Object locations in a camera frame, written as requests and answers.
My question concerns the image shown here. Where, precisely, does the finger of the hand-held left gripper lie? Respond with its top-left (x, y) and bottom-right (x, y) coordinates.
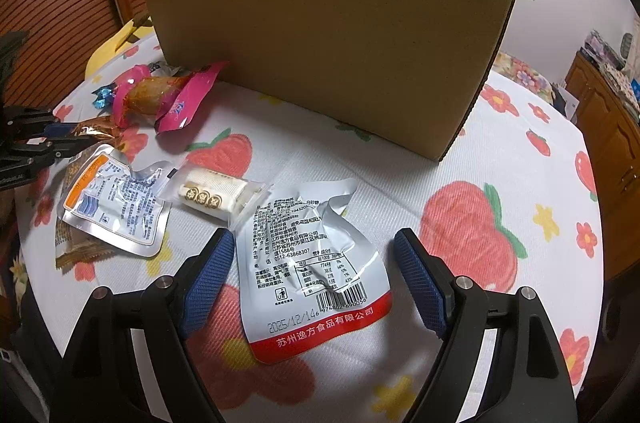
top-left (0, 135), bottom-right (96, 171)
top-left (0, 104), bottom-right (68, 140)

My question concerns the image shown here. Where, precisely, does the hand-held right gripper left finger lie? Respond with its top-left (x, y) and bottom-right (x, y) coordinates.
top-left (50, 228), bottom-right (236, 423)

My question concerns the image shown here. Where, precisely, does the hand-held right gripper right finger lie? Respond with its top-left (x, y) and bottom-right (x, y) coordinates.
top-left (393, 228), bottom-right (578, 423)

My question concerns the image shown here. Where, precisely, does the gold foil snack wrapper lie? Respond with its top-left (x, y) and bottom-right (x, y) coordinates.
top-left (67, 115), bottom-right (125, 142)

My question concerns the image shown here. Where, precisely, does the blue foil snack packet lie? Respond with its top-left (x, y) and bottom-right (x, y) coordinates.
top-left (91, 85), bottom-right (118, 108)

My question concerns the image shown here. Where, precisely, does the silver red-band snack packet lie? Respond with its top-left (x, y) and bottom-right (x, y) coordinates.
top-left (235, 178), bottom-right (393, 366)

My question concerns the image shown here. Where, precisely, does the brown cardboard box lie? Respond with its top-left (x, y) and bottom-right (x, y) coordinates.
top-left (137, 0), bottom-right (521, 164)

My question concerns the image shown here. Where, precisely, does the silver orange-edge snack packet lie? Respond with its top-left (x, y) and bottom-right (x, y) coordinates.
top-left (60, 144), bottom-right (173, 258)

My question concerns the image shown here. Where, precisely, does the clear white roll candy packet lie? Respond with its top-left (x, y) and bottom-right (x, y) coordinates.
top-left (162, 160), bottom-right (273, 221)

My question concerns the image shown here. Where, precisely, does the yellow plush toy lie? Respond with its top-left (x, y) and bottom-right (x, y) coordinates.
top-left (85, 15), bottom-right (157, 78)

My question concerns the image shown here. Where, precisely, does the pink drumstick snack packet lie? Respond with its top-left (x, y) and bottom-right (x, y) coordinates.
top-left (111, 65), bottom-right (193, 128)

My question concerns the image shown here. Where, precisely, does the brown patterned snack packet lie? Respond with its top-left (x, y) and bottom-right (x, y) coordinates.
top-left (54, 218), bottom-right (111, 276)

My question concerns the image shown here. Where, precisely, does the white floral blanket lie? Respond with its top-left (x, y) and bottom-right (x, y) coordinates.
top-left (10, 28), bottom-right (606, 423)

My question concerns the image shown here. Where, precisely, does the patterned quilt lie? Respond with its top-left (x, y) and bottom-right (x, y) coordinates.
top-left (492, 52), bottom-right (556, 104)

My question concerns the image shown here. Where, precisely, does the wooden dresser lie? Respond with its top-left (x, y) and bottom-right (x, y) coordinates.
top-left (565, 50), bottom-right (640, 214)

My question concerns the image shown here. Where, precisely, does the purple patterned box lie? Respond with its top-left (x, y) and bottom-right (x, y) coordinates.
top-left (582, 30), bottom-right (626, 70)

